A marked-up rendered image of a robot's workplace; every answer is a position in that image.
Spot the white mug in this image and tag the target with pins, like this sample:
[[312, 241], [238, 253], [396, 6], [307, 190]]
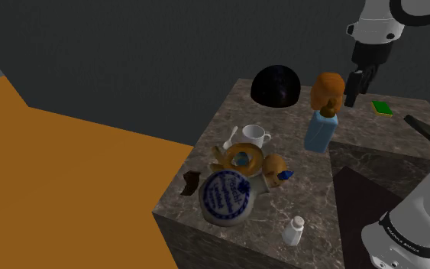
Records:
[[253, 135]]

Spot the blue and white ceramic jug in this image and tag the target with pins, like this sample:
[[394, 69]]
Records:
[[224, 197]]

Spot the white salt shaker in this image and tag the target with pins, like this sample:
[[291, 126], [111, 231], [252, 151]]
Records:
[[293, 231]]

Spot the brown bagel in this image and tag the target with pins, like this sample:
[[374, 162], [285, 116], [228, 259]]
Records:
[[253, 160]]

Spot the white spoon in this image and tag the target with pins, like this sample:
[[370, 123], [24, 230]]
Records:
[[231, 138]]

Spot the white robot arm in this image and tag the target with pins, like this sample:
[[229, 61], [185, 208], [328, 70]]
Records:
[[415, 220]]

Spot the orange round thing, blue tip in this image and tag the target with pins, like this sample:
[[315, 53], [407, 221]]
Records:
[[273, 169]]

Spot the long black tool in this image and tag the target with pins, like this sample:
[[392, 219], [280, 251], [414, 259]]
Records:
[[428, 132]]

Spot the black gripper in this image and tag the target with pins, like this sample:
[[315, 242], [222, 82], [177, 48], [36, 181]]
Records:
[[371, 54]]

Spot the green and yellow sponge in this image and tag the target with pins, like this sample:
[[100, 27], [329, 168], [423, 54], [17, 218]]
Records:
[[382, 108]]

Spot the dark brown chunk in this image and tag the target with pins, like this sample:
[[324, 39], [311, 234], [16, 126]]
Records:
[[190, 183]]

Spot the orange bread loaf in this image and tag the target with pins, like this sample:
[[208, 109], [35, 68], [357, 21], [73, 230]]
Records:
[[325, 89]]

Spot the black dome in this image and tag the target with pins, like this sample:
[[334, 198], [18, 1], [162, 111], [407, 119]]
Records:
[[275, 87]]

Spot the blue bottle with brown stopper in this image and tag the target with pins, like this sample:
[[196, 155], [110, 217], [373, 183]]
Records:
[[320, 130]]

